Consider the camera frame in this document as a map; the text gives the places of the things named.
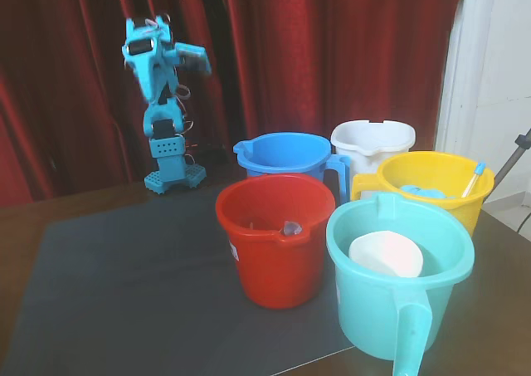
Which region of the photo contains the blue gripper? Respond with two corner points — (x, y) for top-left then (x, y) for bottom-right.
(172, 41), (213, 76)

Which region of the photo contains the red curtain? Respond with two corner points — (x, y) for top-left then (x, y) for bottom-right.
(0, 0), (468, 208)

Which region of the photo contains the blue plastic bucket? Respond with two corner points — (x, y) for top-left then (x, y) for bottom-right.
(232, 132), (352, 206)

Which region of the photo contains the white plastic bucket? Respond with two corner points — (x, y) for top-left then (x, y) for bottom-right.
(330, 120), (417, 200)

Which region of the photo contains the red plastic bucket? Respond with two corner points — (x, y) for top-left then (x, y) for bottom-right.
(215, 173), (337, 310)

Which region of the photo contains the blue glove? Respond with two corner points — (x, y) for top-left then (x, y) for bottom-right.
(398, 183), (457, 199)

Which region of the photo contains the dark grey mat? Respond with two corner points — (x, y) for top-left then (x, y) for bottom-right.
(0, 187), (354, 376)

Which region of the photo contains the blue capped tube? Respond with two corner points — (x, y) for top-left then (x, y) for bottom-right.
(460, 162), (487, 198)

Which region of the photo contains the teal plastic bucket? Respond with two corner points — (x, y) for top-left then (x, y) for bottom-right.
(325, 192), (475, 376)

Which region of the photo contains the yellow plastic bucket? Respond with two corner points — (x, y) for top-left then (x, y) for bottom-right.
(350, 151), (496, 238)

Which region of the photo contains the grey tripod leg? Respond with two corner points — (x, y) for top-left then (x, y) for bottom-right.
(493, 127), (531, 186)

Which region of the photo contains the thin grey cable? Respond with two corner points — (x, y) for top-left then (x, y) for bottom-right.
(516, 203), (531, 234)

